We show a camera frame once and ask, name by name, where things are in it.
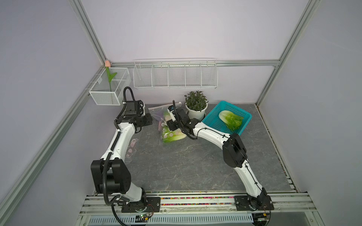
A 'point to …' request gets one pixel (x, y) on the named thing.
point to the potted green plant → (196, 104)
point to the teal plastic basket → (211, 117)
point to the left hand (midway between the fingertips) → (150, 119)
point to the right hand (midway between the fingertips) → (170, 120)
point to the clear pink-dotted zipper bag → (161, 114)
